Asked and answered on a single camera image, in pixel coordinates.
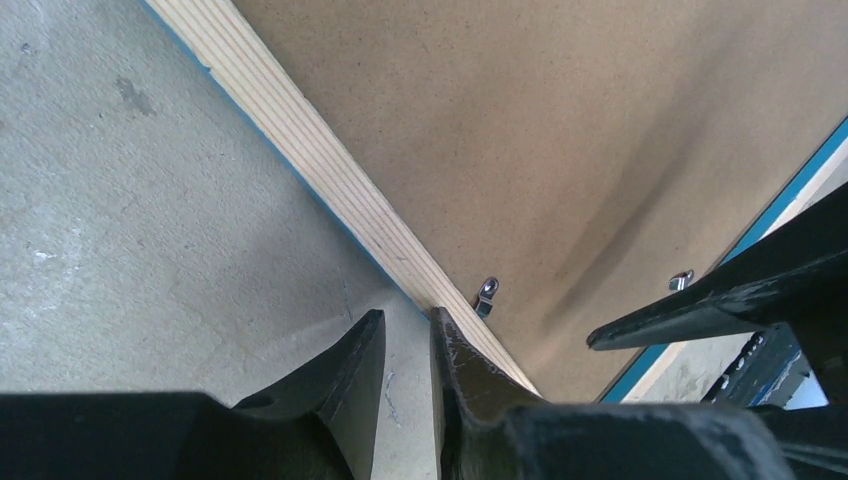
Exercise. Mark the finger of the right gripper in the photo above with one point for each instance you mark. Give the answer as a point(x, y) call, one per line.
point(801, 264)

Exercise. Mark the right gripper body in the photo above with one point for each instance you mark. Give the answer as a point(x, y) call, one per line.
point(822, 337)

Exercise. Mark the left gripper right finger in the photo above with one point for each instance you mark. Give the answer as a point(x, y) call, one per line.
point(490, 427)

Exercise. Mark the blue wooden picture frame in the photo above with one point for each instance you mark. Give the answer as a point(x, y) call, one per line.
point(331, 172)

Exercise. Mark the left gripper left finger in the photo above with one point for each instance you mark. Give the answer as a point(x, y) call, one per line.
point(318, 422)

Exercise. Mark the brown backing board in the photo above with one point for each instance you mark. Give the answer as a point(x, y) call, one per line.
point(563, 146)

